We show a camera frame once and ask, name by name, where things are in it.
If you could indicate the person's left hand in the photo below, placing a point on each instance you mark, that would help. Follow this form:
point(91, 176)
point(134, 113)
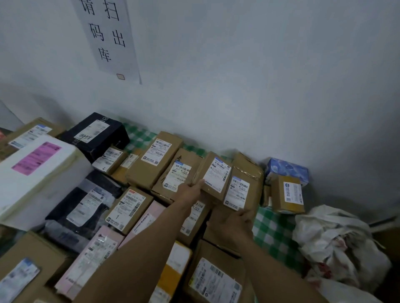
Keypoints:
point(187, 195)

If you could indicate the person's right hand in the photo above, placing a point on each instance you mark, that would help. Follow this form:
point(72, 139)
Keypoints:
point(232, 228)

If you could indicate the person's right fingers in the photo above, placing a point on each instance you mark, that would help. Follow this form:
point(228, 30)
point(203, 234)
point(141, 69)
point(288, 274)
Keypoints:
point(245, 213)

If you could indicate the person's left thumb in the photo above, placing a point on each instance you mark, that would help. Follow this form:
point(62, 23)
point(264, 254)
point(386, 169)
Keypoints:
point(197, 184)

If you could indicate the small brown labelled box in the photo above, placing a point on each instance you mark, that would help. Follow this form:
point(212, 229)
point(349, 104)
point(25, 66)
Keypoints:
point(215, 174)

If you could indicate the brown taped labelled box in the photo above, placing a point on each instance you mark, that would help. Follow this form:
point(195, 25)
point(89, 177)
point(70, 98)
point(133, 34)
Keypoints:
point(247, 178)

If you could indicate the person's right forearm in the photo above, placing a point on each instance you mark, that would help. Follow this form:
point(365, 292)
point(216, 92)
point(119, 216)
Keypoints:
point(275, 277)

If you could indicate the person's left forearm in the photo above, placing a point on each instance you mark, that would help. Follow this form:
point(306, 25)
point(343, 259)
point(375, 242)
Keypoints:
point(137, 252)

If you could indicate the green checkered tablecloth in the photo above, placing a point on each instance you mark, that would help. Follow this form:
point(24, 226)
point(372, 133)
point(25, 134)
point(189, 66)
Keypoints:
point(272, 232)

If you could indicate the pile of brown cardboard parcels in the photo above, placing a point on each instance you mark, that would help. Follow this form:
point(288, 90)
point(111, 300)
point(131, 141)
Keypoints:
point(156, 162)

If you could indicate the blue tissue box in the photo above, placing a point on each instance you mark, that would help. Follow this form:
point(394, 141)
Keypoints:
point(287, 168)

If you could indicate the long pink parcel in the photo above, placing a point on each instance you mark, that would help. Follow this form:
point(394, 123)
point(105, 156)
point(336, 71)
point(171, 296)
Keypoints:
point(89, 260)
point(143, 220)

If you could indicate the yellow and white parcel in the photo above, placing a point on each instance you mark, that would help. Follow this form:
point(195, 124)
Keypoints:
point(172, 271)

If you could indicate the white printed plastic bag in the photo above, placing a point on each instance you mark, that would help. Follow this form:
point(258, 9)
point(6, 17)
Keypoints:
point(340, 246)

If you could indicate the black box with white label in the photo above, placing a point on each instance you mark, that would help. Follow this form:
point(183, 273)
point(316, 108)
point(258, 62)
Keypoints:
point(93, 134)

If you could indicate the black plastic mailer bag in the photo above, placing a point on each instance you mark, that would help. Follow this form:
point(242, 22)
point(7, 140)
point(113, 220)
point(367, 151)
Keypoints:
point(78, 209)

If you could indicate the plain white plastic bag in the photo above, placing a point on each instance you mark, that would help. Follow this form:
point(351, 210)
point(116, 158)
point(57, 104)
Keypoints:
point(343, 293)

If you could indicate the grey plastic mailer bag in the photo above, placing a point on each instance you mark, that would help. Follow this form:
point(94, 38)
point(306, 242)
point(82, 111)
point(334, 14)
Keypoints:
point(64, 238)

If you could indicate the white foam box pink label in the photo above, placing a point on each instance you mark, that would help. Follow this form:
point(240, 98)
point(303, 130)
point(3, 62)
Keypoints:
point(34, 178)

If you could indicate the white paper wall sign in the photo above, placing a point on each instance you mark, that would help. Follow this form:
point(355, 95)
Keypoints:
point(107, 34)

